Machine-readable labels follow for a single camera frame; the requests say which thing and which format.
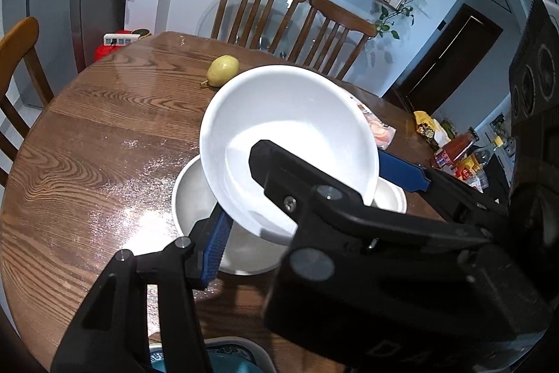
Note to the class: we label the white power strip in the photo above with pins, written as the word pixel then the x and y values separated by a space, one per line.
pixel 118 38

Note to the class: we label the yellow pear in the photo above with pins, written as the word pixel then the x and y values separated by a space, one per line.
pixel 222 69

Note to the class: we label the red container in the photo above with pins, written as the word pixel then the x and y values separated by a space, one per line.
pixel 104 52

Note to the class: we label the green trailing plant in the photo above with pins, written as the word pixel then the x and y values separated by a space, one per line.
pixel 393 19

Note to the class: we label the large white bowl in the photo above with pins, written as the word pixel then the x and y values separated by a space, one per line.
pixel 192 198

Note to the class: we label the red sauce bottle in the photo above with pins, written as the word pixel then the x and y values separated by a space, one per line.
pixel 458 148

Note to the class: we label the yellow cap bottle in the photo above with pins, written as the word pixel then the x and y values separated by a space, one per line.
pixel 498 143

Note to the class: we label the medium white bowl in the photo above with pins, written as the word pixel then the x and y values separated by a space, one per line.
pixel 284 115

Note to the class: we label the dark brown door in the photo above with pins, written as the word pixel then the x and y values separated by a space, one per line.
pixel 454 58

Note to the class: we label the large patterned square plate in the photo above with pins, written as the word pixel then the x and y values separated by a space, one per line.
pixel 262 355

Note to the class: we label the white snack packet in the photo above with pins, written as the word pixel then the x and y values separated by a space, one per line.
pixel 380 132

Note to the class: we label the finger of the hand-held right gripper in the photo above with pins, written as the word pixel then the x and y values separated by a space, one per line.
pixel 401 172
pixel 279 172

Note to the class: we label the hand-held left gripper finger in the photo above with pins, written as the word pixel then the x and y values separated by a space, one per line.
pixel 216 246

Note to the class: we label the yellow snack packet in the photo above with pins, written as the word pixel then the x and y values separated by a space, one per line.
pixel 426 128

